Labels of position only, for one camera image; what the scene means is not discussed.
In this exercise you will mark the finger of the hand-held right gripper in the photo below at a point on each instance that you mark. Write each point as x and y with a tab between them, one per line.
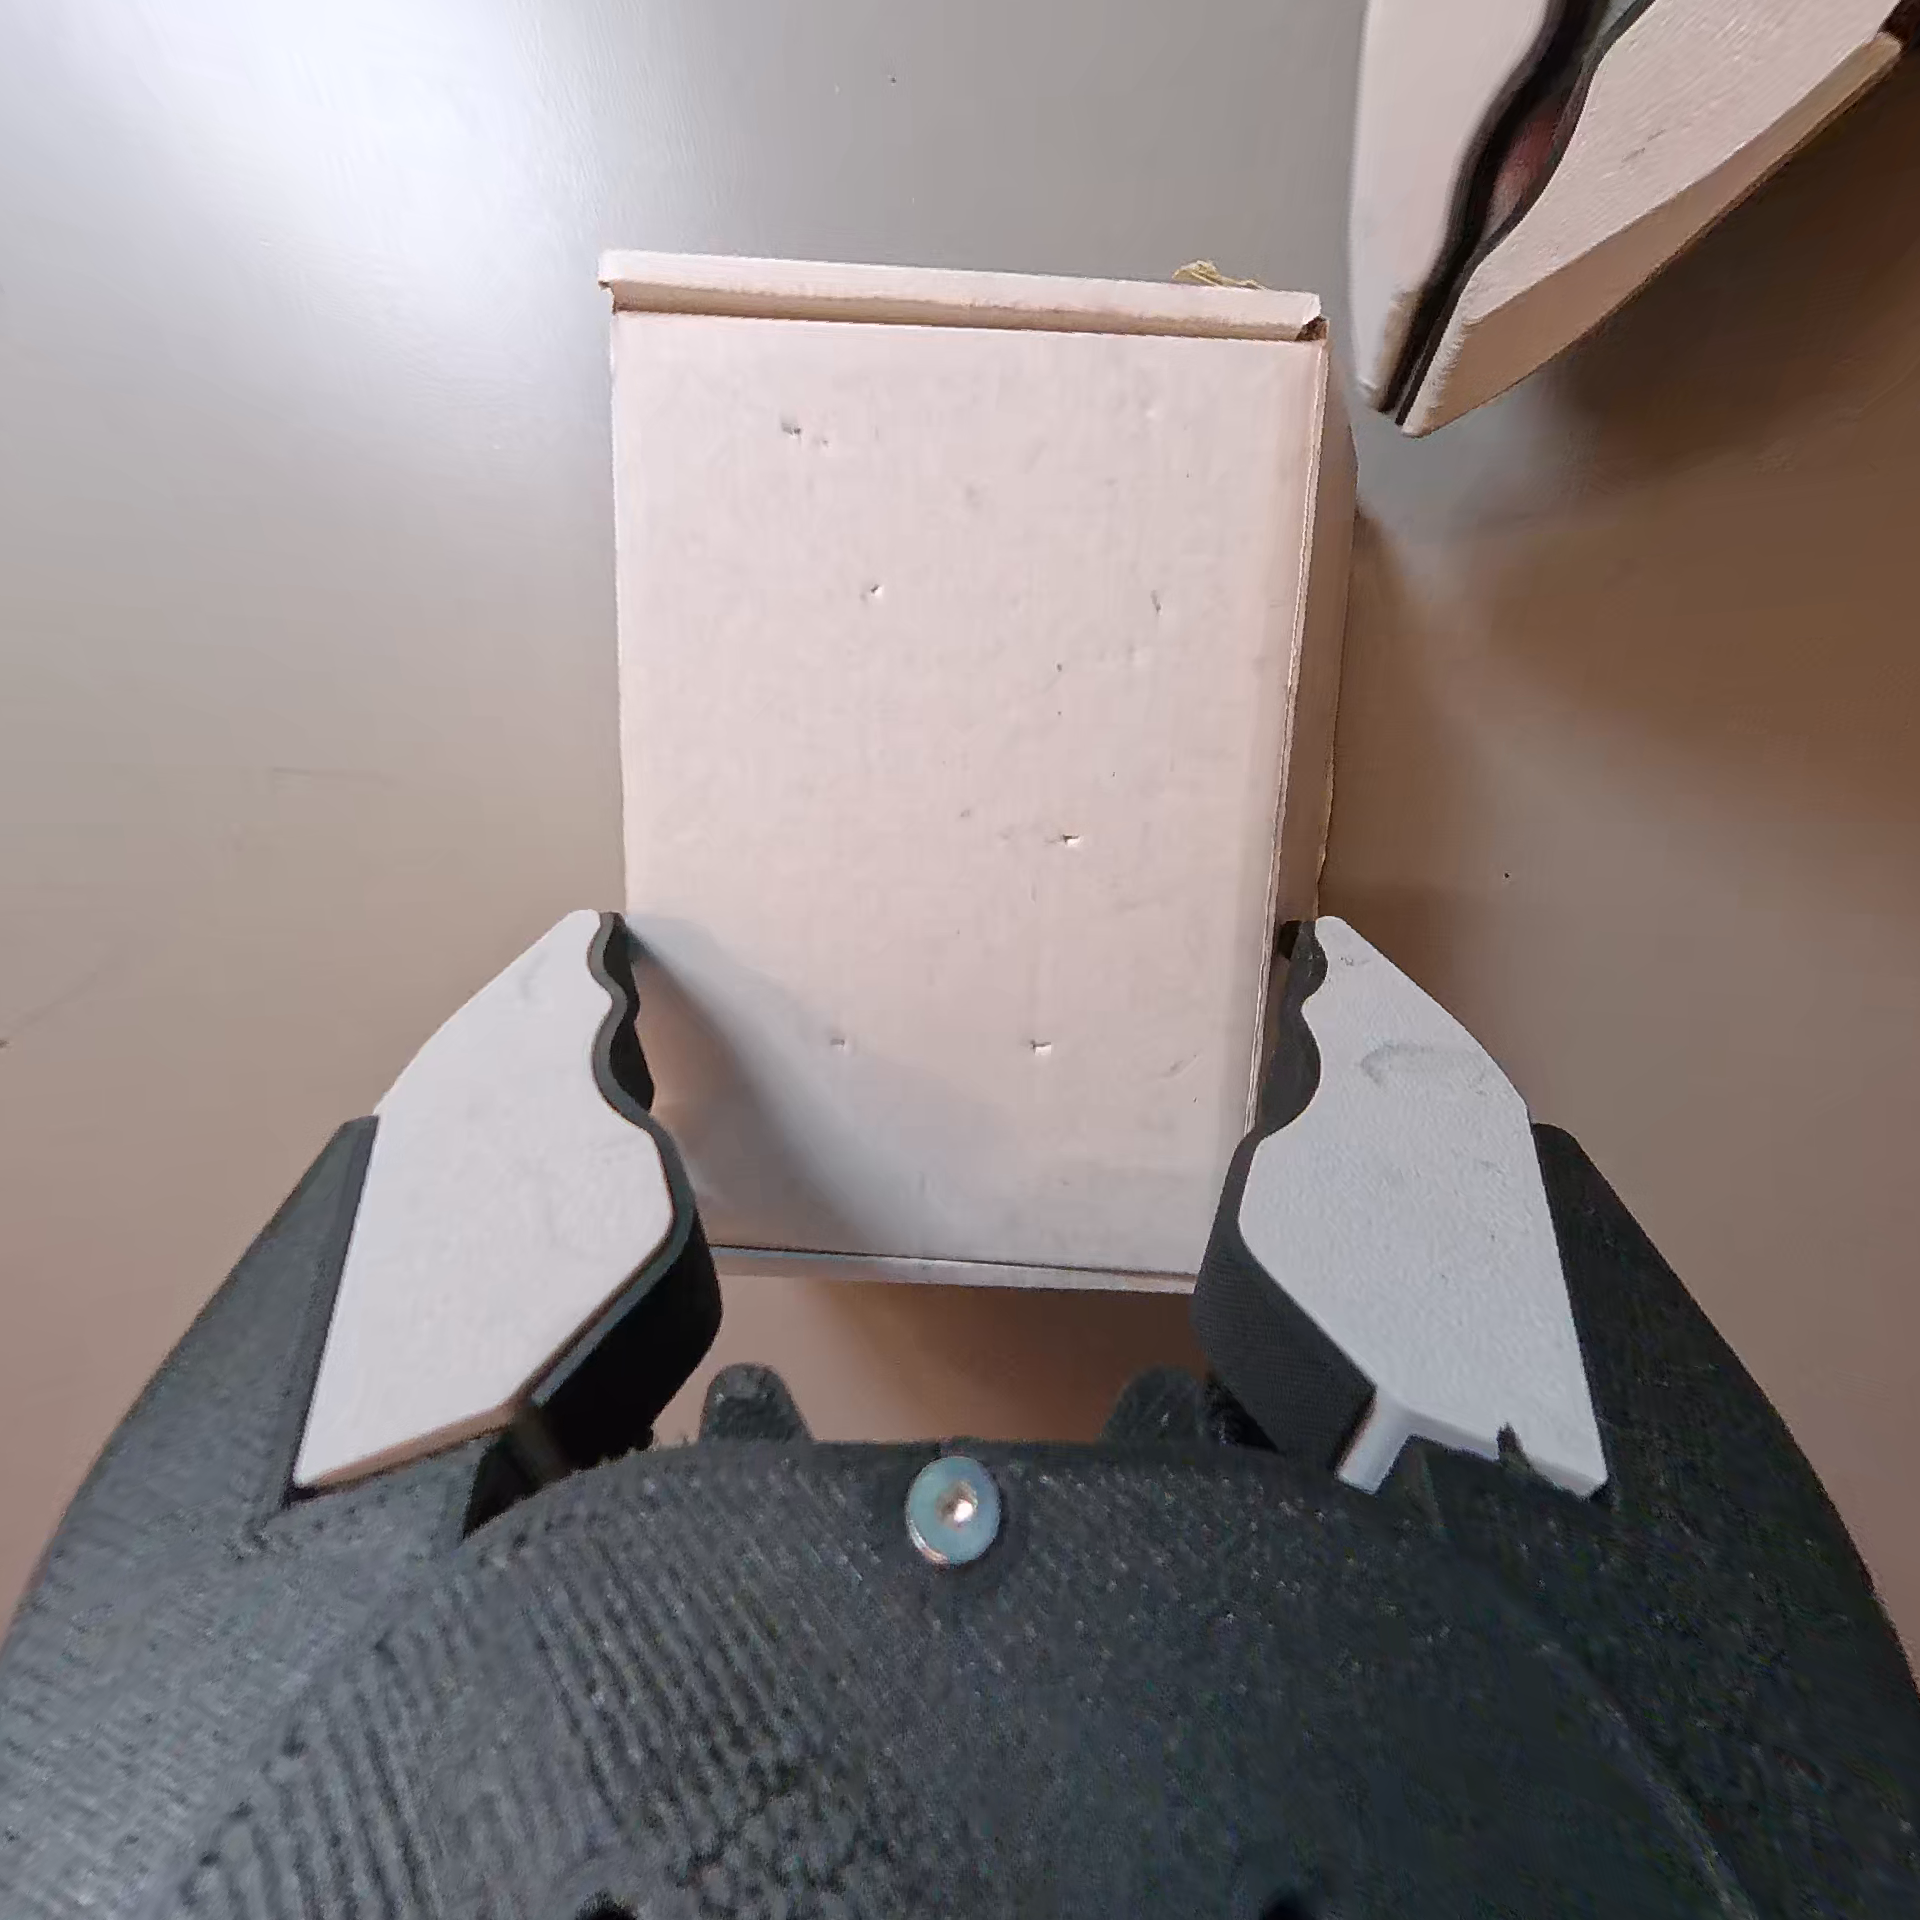
1695	150
1425	136

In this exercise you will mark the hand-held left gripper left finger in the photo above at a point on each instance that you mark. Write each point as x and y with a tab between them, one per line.
495	1202

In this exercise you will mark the grey desk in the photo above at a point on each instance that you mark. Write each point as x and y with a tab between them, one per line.
300	525

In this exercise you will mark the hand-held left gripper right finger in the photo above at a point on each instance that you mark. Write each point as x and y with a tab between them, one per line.
1412	1202

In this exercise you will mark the white cardboard box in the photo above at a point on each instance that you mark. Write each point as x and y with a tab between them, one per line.
961	676

